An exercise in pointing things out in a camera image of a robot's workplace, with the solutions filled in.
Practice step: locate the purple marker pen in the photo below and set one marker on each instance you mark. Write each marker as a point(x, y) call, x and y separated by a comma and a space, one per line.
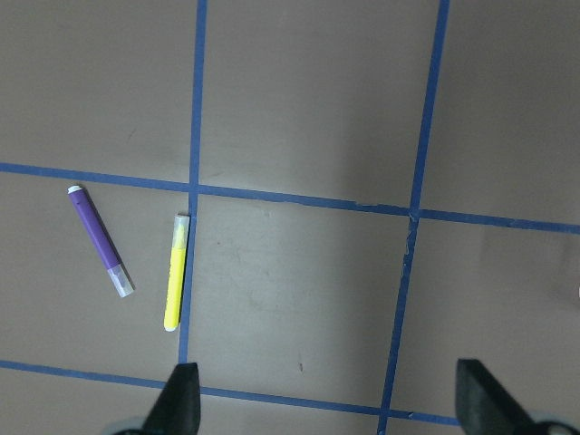
point(100, 239)

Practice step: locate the yellow highlighter pen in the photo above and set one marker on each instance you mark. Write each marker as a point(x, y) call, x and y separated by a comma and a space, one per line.
point(177, 262)

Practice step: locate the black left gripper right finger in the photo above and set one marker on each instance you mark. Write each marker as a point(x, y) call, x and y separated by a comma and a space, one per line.
point(484, 406)

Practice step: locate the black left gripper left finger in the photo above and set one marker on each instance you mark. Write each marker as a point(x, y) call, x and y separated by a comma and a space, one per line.
point(178, 408)

